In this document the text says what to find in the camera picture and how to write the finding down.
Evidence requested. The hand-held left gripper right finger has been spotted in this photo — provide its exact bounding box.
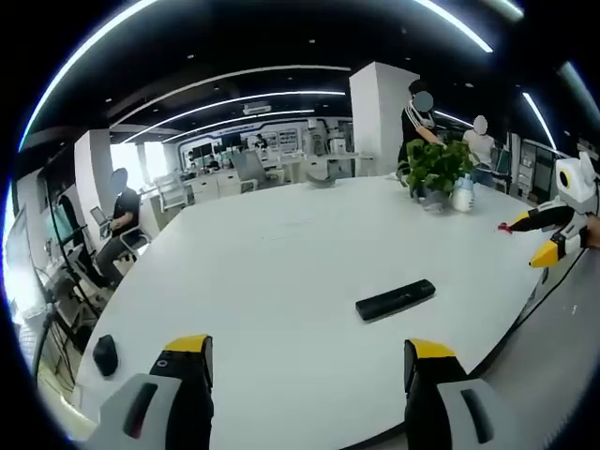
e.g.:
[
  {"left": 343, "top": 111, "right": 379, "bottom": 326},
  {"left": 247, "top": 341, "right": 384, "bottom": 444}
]
[{"left": 403, "top": 337, "right": 540, "bottom": 450}]

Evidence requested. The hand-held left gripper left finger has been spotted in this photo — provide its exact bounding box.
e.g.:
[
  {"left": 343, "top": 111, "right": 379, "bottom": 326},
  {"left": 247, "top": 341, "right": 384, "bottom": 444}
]
[{"left": 82, "top": 334, "right": 216, "bottom": 450}]

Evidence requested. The black remote control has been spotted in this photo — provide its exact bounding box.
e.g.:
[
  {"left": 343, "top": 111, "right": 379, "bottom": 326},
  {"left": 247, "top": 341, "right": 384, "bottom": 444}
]
[{"left": 354, "top": 278, "right": 438, "bottom": 323}]

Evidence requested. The white spray bottle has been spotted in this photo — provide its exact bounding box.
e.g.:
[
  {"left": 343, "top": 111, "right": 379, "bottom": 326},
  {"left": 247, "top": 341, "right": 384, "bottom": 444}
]
[{"left": 450, "top": 172, "right": 476, "bottom": 212}]

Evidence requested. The black computer mouse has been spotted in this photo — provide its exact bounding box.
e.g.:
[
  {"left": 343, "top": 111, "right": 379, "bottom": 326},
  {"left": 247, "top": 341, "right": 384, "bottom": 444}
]
[{"left": 92, "top": 334, "right": 120, "bottom": 378}]

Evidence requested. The green potted plant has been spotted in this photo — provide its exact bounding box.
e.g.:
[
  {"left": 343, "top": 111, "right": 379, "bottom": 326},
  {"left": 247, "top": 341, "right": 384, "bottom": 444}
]
[{"left": 400, "top": 138, "right": 477, "bottom": 213}]

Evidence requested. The white office chair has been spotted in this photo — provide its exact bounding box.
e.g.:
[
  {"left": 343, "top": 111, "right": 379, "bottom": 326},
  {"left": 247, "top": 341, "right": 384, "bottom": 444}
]
[{"left": 114, "top": 219, "right": 154, "bottom": 263}]

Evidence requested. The white square pillar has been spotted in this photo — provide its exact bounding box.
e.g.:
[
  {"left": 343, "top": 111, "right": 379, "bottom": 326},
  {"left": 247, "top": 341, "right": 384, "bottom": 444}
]
[{"left": 348, "top": 60, "right": 422, "bottom": 178}]

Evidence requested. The grey curved object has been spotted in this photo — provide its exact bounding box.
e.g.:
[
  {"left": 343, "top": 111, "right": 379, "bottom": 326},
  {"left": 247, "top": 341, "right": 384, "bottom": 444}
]
[{"left": 305, "top": 169, "right": 341, "bottom": 189}]

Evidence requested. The grey office chair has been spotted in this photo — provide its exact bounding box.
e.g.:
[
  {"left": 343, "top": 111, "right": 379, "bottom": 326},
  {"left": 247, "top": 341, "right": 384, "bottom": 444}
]
[{"left": 229, "top": 152, "right": 280, "bottom": 194}]

